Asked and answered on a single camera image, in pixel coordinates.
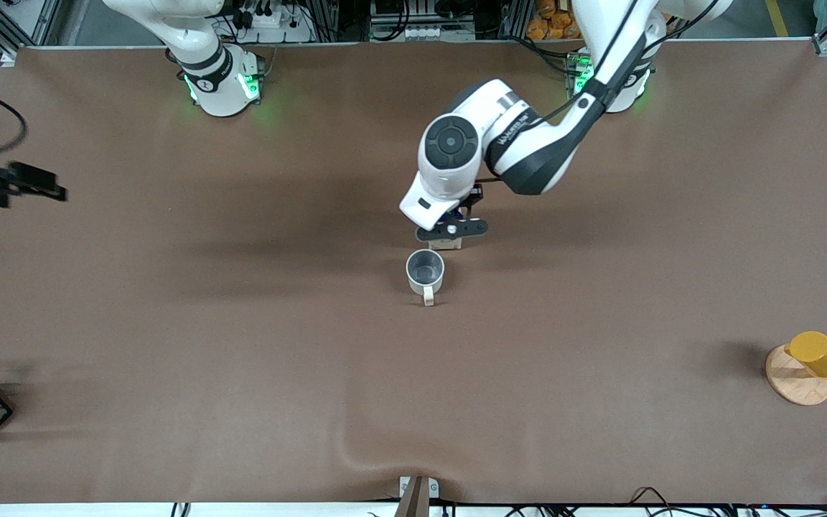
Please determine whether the white power strip with plugs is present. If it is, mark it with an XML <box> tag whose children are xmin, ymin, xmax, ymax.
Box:
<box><xmin>230</xmin><ymin>0</ymin><xmax>316</xmax><ymax>44</ymax></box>

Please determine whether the white empty power strip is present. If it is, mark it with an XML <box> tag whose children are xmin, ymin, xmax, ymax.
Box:
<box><xmin>401</xmin><ymin>24</ymin><xmax>477</xmax><ymax>42</ymax></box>

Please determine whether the bag of bread rolls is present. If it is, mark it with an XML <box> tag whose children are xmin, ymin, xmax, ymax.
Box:
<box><xmin>526</xmin><ymin>0</ymin><xmax>676</xmax><ymax>42</ymax></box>

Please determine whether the cream mug with grey inside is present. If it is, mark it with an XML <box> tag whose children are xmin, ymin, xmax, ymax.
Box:
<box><xmin>405</xmin><ymin>248</ymin><xmax>447</xmax><ymax>308</ymax></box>

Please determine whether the round wooden cup stand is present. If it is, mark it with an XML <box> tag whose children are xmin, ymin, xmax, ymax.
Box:
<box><xmin>765</xmin><ymin>345</ymin><xmax>827</xmax><ymax>407</ymax></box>

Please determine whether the yellow plastic cup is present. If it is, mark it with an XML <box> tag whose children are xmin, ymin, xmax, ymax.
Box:
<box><xmin>785</xmin><ymin>331</ymin><xmax>827</xmax><ymax>380</ymax></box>

